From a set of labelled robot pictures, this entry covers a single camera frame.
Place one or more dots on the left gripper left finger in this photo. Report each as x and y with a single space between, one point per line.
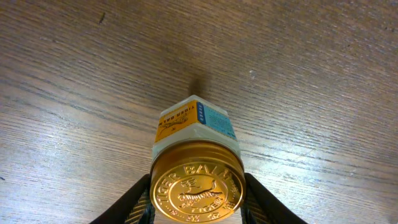
133 207

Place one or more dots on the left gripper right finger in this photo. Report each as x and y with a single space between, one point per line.
260 206

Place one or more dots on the small gold-lid jar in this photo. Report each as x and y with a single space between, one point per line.
197 175

